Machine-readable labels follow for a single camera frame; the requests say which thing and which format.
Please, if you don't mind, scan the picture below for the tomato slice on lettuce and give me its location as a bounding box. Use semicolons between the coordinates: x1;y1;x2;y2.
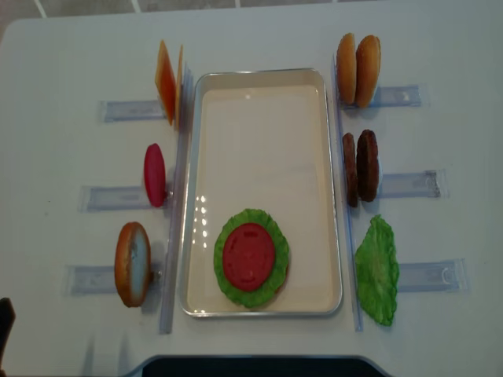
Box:
222;223;275;292

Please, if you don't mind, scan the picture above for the dark object bottom left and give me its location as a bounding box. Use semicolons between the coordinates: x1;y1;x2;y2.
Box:
0;298;16;363

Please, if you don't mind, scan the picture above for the clear bun holder strip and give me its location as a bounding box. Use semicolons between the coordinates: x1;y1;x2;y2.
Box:
64;265;163;296
341;83;422;109

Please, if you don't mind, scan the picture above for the clear right bun holder strip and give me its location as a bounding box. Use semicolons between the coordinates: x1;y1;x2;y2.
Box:
341;83;422;109

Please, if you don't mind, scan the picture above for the brown meat patty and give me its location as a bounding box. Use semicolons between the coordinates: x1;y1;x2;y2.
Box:
343;133;358;207
356;130;380;202

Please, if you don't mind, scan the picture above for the dark robot base bottom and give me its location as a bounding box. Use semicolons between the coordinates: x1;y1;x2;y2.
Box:
142;356;384;377

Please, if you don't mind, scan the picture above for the clear patty holder strip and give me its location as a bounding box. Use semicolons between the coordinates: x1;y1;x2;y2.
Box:
376;164;450;199

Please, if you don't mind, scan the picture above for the orange cheese slice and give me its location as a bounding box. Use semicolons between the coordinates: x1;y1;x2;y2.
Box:
155;40;176;124

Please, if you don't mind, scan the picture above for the upright bun half left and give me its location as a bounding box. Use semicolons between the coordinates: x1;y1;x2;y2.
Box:
114;221;151;307

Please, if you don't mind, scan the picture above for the upright bun slice outer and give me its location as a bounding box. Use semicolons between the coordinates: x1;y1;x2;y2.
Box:
355;35;381;108

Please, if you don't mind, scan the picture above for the clear acrylic rail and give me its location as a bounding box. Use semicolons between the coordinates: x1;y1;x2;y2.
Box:
331;53;363;332
160;64;193;335

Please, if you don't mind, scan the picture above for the upright green lettuce leaf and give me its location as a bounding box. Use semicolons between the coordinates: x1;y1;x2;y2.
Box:
355;214;400;327

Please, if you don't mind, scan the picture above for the lettuce leaf on tray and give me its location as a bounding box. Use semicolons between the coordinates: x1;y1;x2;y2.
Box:
213;208;290;309

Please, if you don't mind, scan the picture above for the left clear acrylic rail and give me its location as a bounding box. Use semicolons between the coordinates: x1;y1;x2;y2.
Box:
160;64;193;335

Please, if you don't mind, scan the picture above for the upright bun slice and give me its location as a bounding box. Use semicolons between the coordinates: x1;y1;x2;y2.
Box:
355;35;381;108
336;33;357;105

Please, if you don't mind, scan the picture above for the right clear acrylic rail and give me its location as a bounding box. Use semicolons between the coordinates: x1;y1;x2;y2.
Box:
331;53;363;332

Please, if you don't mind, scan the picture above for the upright bun slice inner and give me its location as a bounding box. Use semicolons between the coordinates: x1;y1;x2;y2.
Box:
336;33;357;105

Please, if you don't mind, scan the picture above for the metal baking tray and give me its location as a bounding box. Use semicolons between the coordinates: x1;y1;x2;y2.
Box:
179;68;343;317

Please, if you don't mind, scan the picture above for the clear cheese holder strip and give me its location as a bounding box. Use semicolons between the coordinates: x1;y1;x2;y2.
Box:
98;100;166;123

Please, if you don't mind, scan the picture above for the upright red tomato slice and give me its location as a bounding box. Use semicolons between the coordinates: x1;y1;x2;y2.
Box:
143;143;167;207

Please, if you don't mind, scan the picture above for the clear tomato holder strip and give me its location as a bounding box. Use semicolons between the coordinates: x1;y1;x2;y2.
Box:
78;186;154;213

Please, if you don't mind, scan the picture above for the clear left bun holder strip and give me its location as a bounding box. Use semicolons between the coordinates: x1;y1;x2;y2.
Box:
64;265;163;296

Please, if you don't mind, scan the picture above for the clear lettuce holder strip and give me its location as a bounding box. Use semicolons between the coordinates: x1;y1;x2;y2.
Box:
398;258;469;293

